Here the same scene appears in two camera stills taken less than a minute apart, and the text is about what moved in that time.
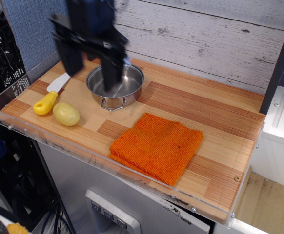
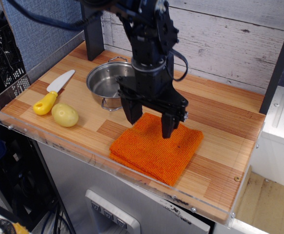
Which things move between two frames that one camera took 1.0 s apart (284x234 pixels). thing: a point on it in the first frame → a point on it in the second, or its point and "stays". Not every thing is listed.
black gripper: (108, 41) → (153, 83)
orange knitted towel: (157, 147) stays
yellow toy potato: (66, 114) stays
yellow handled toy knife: (43, 106) stays
